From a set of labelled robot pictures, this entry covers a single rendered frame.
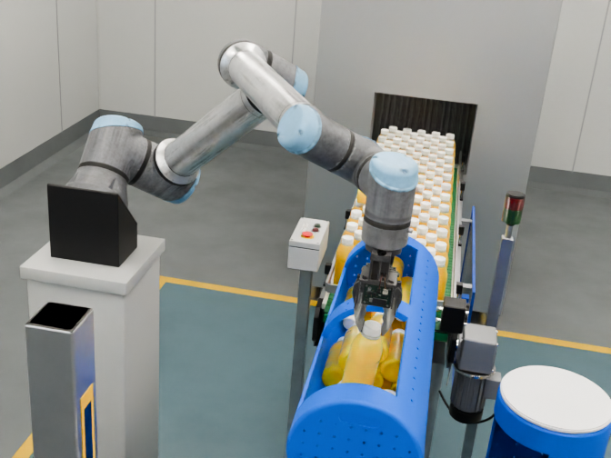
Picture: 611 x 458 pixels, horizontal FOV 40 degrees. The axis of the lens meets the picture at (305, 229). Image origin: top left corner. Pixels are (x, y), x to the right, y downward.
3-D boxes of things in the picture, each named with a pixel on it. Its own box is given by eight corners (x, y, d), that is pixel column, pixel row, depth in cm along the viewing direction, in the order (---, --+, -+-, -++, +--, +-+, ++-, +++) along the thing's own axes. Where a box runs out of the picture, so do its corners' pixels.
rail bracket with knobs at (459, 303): (433, 333, 259) (437, 304, 255) (434, 323, 265) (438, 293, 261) (465, 338, 257) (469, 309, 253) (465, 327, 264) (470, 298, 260)
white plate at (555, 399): (535, 353, 226) (535, 357, 227) (479, 391, 207) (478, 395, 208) (633, 400, 209) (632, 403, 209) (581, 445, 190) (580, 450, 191)
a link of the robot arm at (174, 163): (132, 152, 263) (270, 33, 209) (180, 174, 271) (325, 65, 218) (123, 193, 255) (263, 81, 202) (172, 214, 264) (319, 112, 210)
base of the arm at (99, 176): (55, 184, 234) (65, 153, 237) (70, 211, 251) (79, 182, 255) (120, 195, 233) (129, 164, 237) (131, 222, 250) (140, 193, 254)
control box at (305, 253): (286, 268, 270) (289, 239, 266) (298, 243, 288) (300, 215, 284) (317, 273, 269) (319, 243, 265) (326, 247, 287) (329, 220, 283)
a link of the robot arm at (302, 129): (221, 20, 208) (313, 104, 151) (262, 44, 214) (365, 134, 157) (198, 60, 210) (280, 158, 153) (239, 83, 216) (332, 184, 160)
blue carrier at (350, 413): (279, 498, 179) (292, 388, 167) (338, 307, 258) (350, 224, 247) (411, 526, 175) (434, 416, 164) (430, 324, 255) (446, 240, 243)
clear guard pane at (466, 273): (451, 413, 296) (473, 293, 277) (455, 309, 367) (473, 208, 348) (453, 413, 296) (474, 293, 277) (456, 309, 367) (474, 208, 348)
